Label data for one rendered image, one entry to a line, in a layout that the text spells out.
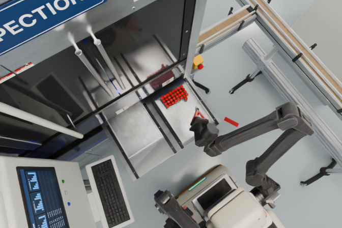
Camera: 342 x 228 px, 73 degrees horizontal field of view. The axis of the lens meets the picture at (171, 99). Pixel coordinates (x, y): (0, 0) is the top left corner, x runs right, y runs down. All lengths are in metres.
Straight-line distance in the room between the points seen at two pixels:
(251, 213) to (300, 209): 1.68
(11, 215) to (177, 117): 1.01
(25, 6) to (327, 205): 2.80
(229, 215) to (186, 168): 1.37
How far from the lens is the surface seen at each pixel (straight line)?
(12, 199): 1.05
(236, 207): 1.12
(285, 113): 0.98
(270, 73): 2.25
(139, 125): 1.57
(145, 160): 1.55
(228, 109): 2.58
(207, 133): 1.06
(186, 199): 2.16
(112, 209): 1.65
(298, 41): 1.97
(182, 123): 1.56
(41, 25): 0.67
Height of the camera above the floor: 2.42
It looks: 73 degrees down
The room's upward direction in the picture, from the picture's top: 2 degrees clockwise
